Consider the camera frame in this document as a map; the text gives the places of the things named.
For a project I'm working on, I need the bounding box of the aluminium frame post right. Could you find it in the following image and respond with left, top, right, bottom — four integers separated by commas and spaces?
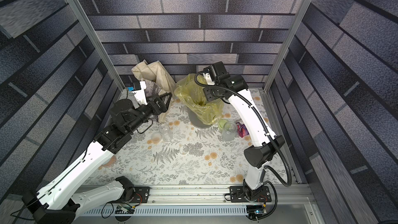
263, 0, 312, 92

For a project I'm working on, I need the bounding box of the purple packet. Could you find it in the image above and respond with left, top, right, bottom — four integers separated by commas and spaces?
236, 122, 249, 138

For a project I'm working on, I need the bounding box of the grey trash bin base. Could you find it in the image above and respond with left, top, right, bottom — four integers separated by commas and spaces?
187, 108, 211, 129

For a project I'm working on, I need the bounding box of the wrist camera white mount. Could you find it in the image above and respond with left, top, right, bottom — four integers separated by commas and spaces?
127, 81, 147, 105
203, 62, 231, 85

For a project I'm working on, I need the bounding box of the green circuit board right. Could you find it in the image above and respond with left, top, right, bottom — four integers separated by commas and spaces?
246, 205, 267, 221

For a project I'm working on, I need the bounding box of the aluminium frame post left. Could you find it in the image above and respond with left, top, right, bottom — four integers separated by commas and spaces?
66, 0, 125, 92

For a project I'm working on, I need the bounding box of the yellow plastic trash bag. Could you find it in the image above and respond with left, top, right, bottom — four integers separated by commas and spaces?
174, 74, 224, 125

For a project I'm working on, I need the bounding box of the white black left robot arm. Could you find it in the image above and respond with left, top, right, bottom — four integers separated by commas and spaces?
22, 93, 172, 224

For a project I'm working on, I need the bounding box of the beige printed tote bag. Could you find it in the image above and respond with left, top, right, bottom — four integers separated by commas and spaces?
131, 60, 176, 107

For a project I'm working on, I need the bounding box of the small clear bean jar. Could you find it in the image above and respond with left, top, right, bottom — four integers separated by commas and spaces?
159, 124, 173, 142

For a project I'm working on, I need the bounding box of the green circuit board left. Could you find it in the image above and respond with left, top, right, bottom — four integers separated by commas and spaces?
115, 205, 135, 215

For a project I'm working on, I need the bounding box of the aluminium frame post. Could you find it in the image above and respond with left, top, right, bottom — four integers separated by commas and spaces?
263, 0, 312, 92
66, 0, 125, 92

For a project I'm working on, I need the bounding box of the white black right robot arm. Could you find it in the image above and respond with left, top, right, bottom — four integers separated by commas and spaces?
195, 72, 292, 202

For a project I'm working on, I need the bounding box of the green circuit board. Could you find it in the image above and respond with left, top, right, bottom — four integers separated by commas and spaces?
246, 205, 267, 221
115, 205, 135, 215

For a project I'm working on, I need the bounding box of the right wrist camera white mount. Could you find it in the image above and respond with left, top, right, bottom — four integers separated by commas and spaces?
203, 62, 231, 85

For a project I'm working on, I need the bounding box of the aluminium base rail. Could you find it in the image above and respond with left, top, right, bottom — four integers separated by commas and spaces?
77, 184, 319, 222

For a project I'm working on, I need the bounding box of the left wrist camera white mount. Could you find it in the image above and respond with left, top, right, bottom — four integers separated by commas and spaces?
127, 81, 147, 105

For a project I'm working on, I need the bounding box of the clear jar of mung beans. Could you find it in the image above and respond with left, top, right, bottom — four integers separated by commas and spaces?
222, 121, 237, 142

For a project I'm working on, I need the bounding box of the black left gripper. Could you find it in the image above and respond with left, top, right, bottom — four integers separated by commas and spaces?
126, 92, 172, 135

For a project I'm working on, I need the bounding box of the black corrugated cable conduit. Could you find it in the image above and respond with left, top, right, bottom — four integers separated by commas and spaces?
194, 71, 293, 187

